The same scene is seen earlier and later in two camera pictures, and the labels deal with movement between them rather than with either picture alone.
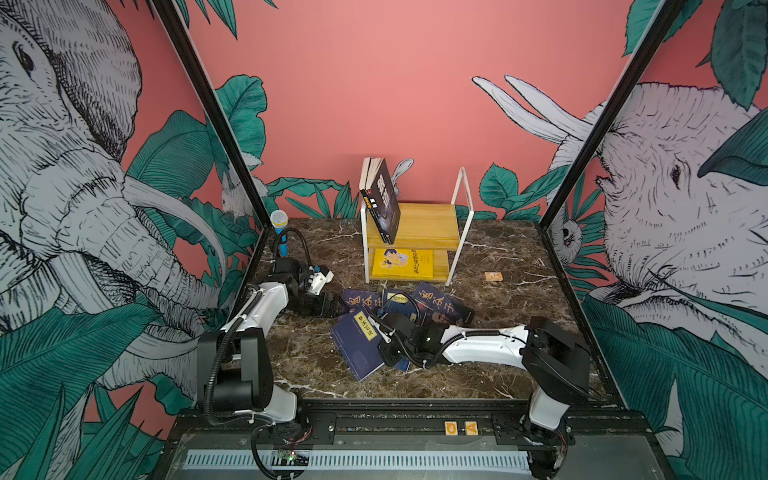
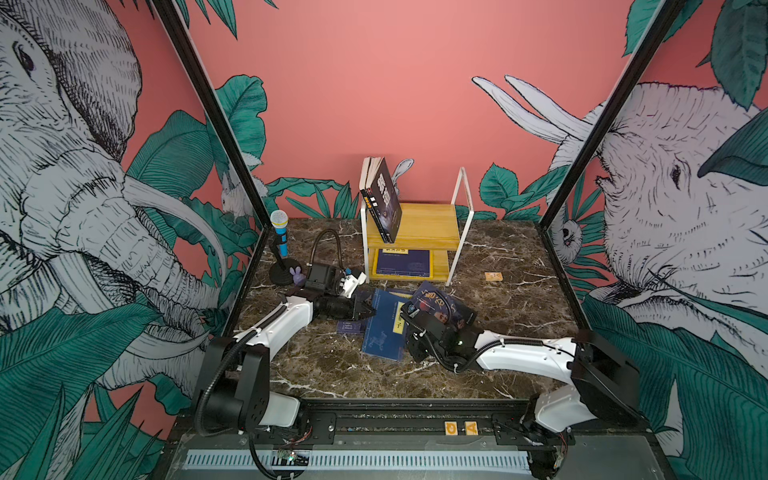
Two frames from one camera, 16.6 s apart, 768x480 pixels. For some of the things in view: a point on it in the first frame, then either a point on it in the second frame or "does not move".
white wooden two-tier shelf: x=428 y=242 does not move
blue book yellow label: x=358 y=341 to x=403 y=262
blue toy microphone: x=279 y=220 does not move
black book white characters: x=379 y=197 does not move
